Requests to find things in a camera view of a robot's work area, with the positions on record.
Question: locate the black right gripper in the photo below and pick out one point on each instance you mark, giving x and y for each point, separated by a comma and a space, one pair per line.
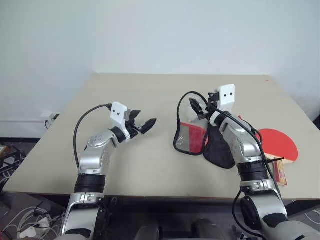
212, 99

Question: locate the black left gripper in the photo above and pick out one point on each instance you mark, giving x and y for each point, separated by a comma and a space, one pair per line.
131, 126

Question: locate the black and red paddle case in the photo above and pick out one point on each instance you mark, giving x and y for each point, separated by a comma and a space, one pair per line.
217, 150

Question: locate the red table tennis paddle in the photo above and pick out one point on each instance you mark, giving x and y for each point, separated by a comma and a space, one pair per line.
280, 142

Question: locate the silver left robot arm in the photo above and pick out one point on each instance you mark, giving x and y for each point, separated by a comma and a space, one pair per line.
93, 155

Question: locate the dark rounded shape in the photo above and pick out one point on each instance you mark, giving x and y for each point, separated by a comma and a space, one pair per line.
146, 233

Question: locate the black metal rack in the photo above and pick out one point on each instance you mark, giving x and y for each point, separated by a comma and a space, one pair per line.
12, 162

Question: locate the white power strip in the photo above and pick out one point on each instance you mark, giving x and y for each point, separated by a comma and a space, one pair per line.
37, 226

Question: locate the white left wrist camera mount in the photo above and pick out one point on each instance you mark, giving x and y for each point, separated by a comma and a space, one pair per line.
117, 111

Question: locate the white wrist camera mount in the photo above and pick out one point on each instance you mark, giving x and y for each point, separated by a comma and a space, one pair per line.
117, 111
226, 96

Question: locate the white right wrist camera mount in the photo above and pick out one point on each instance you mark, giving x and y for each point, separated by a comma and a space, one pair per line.
226, 96

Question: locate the white wall socket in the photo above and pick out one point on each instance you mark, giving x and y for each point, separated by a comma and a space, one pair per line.
46, 115

